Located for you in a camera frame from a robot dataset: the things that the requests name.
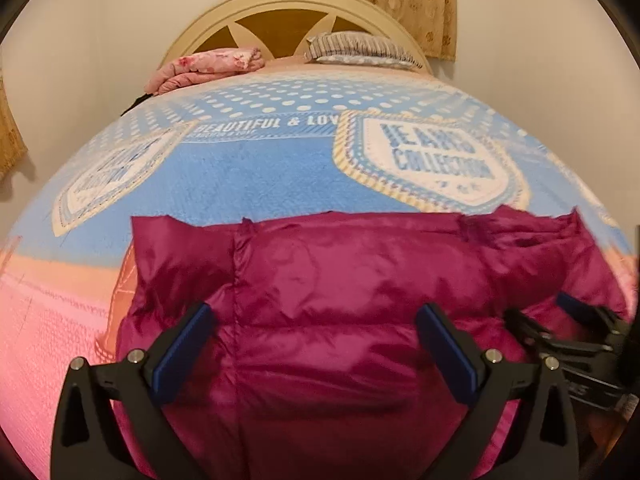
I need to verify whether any magenta puffer jacket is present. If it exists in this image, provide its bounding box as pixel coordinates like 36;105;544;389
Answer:
117;207;628;479

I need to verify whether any person's right hand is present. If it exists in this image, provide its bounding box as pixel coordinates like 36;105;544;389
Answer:
573;401;627;479

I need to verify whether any beige curtain at left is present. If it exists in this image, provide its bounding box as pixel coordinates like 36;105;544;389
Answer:
0;77;28;180

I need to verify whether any blue pink printed bedspread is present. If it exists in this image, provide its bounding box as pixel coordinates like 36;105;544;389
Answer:
1;65;632;479

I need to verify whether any pink folded blanket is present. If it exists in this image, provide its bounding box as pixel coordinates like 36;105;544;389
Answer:
144;48;265;96

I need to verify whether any striped grey pillow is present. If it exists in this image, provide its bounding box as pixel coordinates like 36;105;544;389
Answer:
305;32;424;70

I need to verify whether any cream wooden headboard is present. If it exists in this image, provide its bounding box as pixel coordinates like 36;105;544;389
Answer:
163;0;432;73

